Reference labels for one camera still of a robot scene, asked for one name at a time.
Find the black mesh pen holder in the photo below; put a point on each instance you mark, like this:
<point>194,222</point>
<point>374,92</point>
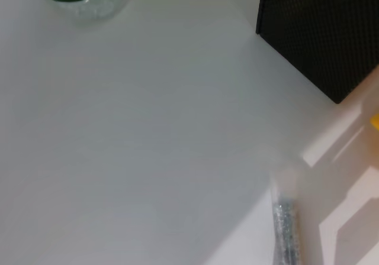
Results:
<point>319,25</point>

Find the silver staples strip clear wrapper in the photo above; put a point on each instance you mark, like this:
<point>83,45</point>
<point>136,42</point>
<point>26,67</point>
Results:
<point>285,232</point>

